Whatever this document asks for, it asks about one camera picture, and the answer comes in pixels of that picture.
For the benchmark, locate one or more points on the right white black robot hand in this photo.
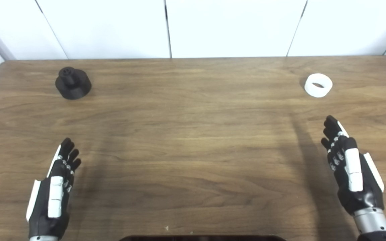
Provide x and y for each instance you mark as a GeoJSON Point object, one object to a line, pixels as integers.
{"type": "Point", "coordinates": [364, 187]}

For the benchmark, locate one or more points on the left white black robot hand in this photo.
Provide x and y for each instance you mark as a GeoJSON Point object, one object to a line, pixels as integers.
{"type": "Point", "coordinates": [42, 207]}

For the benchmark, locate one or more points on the round black plastic part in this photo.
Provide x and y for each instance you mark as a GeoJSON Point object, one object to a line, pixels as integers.
{"type": "Point", "coordinates": [74, 87]}

